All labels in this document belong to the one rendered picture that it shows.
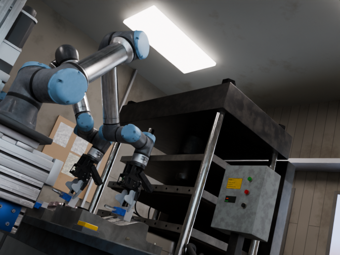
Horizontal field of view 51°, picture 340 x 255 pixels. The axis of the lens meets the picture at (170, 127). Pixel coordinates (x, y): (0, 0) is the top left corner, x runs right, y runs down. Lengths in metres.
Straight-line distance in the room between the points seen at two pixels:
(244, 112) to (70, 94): 1.56
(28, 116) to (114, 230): 0.72
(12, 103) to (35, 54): 3.92
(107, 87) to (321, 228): 3.60
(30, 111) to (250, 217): 1.31
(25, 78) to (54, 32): 4.11
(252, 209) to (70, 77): 1.30
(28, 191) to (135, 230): 0.69
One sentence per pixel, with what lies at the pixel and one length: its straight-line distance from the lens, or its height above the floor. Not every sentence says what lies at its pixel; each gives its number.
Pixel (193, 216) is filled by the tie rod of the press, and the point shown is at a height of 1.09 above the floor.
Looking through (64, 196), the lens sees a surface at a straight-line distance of 1.75.
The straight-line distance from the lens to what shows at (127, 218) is 1.58.
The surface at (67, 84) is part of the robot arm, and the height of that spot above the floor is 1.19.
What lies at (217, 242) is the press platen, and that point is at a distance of 2.46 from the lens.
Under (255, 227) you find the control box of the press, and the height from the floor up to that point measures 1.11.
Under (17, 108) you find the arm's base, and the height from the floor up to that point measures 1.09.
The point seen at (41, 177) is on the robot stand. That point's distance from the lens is 1.26.
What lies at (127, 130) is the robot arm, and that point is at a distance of 1.53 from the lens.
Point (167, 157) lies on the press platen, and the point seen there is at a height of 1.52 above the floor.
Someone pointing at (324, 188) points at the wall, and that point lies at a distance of 4.83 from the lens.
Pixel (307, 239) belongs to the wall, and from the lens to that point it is 4.73.
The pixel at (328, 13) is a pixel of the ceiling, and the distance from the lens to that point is 4.02.
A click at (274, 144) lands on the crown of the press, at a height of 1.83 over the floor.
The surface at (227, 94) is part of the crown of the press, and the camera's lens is 2.38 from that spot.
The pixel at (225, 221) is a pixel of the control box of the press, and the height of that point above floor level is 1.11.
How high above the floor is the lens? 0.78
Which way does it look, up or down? 21 degrees up
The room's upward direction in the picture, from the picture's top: 19 degrees clockwise
